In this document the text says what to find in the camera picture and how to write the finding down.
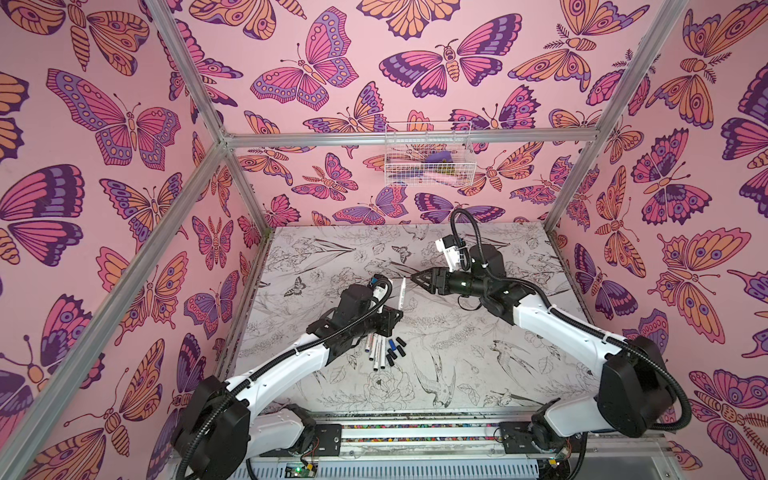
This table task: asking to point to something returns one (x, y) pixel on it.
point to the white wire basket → (429, 154)
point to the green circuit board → (300, 470)
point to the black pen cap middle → (400, 350)
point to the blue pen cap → (392, 345)
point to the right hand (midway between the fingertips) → (417, 273)
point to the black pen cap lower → (390, 360)
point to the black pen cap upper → (401, 341)
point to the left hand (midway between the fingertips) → (403, 311)
